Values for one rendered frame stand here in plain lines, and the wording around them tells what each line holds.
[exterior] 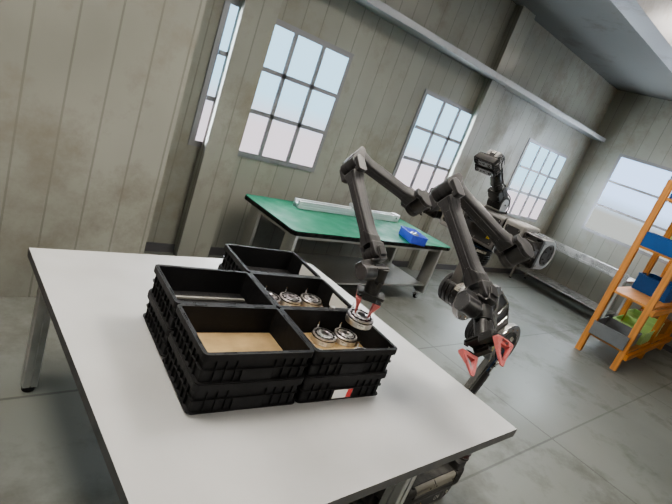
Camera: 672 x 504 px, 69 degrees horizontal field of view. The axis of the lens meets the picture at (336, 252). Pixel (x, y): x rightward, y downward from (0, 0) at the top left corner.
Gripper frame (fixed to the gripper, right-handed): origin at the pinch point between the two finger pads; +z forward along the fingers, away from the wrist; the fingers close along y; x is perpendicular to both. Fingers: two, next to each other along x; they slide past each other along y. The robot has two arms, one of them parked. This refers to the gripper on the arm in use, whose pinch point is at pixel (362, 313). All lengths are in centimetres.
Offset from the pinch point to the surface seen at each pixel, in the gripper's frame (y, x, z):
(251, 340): -34.5, -7.9, 21.9
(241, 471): -22, -56, 33
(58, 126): -180, 101, 4
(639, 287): 377, 433, 30
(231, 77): -135, 243, -44
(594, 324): 312, 370, 78
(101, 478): -74, -10, 105
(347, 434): 8.3, -24.4, 33.7
